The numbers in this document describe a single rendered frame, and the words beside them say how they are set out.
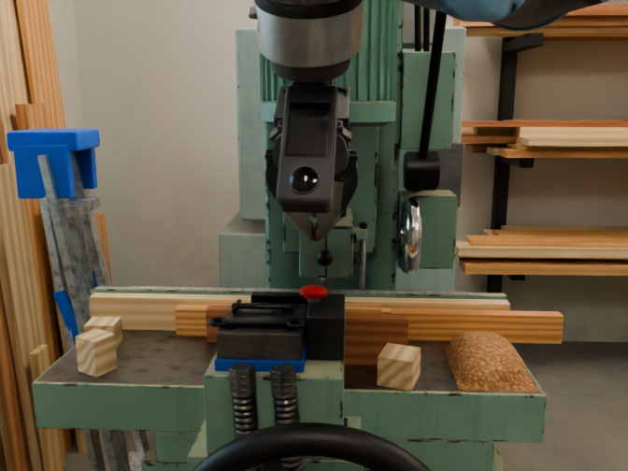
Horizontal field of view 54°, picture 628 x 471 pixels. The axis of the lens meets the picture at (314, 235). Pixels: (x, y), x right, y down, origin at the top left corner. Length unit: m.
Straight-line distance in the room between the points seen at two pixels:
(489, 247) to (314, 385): 2.18
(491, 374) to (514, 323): 0.15
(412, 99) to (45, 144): 0.87
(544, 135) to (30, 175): 1.99
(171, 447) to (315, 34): 0.51
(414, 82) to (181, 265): 2.44
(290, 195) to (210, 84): 2.64
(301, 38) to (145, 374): 0.46
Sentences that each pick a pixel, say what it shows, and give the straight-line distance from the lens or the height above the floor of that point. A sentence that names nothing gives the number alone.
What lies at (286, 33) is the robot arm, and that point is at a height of 1.28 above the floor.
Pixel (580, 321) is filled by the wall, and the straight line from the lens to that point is 3.50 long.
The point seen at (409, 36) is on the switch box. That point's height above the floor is 1.33.
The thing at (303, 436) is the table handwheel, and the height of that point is 0.95.
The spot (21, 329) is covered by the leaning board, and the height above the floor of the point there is 0.55.
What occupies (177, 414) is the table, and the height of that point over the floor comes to 0.86.
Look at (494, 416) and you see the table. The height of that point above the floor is 0.87.
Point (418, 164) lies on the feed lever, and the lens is 0.94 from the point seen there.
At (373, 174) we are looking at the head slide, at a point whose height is 1.12.
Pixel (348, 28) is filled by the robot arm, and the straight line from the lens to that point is 0.52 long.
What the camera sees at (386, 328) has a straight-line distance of 0.77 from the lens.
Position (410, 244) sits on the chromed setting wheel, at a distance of 0.91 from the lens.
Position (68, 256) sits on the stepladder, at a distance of 1.51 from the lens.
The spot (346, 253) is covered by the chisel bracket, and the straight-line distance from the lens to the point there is 0.79.
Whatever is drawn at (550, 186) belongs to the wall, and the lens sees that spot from 3.27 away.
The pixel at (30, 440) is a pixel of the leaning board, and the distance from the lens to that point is 2.21.
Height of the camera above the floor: 1.22
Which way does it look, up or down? 12 degrees down
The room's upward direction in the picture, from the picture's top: straight up
